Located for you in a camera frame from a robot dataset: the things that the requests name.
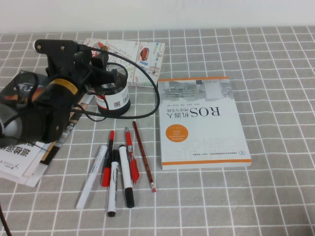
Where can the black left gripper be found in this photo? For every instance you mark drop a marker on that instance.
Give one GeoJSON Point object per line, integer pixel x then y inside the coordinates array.
{"type": "Point", "coordinates": [61, 59]}

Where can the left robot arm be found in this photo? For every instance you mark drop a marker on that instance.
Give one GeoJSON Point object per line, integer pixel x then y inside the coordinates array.
{"type": "Point", "coordinates": [37, 118]}

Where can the black mesh pen holder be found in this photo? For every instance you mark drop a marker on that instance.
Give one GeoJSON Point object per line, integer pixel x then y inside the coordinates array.
{"type": "Point", "coordinates": [118, 100]}

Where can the red gel pen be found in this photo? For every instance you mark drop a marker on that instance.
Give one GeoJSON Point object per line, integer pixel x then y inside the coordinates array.
{"type": "Point", "coordinates": [134, 169]}

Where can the red and black pen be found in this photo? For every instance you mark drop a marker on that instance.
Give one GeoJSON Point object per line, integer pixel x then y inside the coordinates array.
{"type": "Point", "coordinates": [106, 175]}

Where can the street map cover book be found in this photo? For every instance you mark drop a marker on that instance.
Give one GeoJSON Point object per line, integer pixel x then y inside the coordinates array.
{"type": "Point", "coordinates": [147, 71]}

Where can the dark red pencil with eraser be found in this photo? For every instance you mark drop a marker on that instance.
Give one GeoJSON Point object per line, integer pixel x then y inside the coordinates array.
{"type": "Point", "coordinates": [144, 157]}

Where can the white marker with black print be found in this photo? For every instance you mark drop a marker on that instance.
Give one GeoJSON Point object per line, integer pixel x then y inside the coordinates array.
{"type": "Point", "coordinates": [113, 186]}

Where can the long white marker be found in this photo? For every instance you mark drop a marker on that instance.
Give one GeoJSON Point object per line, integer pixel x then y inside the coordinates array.
{"type": "Point", "coordinates": [86, 189]}

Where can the stack of books, robot cover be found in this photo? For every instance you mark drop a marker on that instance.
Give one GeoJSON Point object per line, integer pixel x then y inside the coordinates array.
{"type": "Point", "coordinates": [19, 159]}

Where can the white orange ROS book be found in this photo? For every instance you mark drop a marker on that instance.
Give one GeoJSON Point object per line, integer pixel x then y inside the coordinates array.
{"type": "Point", "coordinates": [209, 137]}

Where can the white paper sheets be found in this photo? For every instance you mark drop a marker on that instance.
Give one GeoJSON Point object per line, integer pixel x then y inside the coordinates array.
{"type": "Point", "coordinates": [32, 180]}

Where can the grey checked tablecloth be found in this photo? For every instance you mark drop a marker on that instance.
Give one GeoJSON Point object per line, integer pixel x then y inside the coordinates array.
{"type": "Point", "coordinates": [246, 196]}

